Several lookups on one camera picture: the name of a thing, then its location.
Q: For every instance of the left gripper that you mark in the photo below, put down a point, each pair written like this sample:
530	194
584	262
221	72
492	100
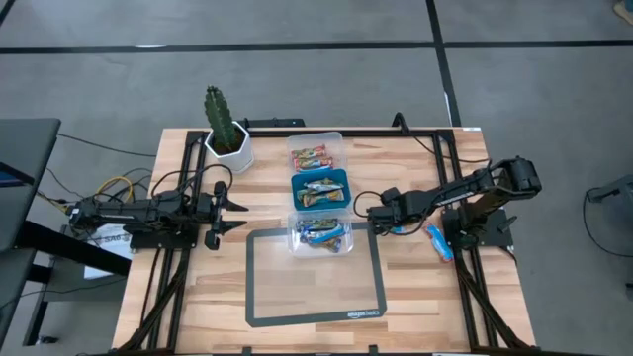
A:
205	206

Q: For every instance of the light blue red-ended granola bar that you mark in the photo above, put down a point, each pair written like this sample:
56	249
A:
440	243

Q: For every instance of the white printed paper sheet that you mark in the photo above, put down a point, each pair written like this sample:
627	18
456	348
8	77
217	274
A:
106	247

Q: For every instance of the green cactus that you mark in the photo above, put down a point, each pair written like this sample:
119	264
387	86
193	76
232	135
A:
220	116

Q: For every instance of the green brown granola bar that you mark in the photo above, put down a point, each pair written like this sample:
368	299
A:
321	198

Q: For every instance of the black power box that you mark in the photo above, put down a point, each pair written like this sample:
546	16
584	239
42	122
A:
274	122

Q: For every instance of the clear plastic container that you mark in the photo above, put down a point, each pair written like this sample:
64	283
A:
316	138
346	251

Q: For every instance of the translucent black-bordered baking mat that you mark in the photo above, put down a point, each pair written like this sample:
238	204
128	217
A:
316	287

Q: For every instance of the person's foot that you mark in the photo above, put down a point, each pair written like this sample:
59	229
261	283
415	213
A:
625	10

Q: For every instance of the black aluminium table frame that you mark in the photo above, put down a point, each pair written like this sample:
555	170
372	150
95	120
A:
371	132

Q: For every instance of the grey desk top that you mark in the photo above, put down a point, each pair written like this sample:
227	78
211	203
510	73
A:
12	287
29	148

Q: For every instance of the grey metal stand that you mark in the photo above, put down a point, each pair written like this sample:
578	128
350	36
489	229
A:
618	190

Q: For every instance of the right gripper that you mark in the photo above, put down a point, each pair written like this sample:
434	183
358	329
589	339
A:
410	207

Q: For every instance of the green yellow granola bar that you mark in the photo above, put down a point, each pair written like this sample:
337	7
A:
300	194

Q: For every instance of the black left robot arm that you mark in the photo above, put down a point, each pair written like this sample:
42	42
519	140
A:
133	210

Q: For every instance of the white hexagonal plant pot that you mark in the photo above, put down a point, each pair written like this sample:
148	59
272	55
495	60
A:
237	160

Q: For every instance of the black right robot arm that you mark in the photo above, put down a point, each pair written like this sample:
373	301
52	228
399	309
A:
521	175

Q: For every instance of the teal plastic container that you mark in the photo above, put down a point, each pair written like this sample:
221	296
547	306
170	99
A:
297	206

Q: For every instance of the black desk leg frame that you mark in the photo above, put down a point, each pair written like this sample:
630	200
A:
74	249

